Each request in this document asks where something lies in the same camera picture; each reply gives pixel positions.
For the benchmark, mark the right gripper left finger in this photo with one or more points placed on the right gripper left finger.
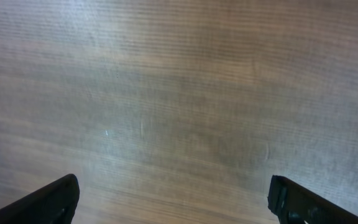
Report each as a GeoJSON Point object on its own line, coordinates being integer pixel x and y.
{"type": "Point", "coordinates": [53, 204]}

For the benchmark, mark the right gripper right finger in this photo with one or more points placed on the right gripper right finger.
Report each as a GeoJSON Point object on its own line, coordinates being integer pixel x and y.
{"type": "Point", "coordinates": [292, 203]}

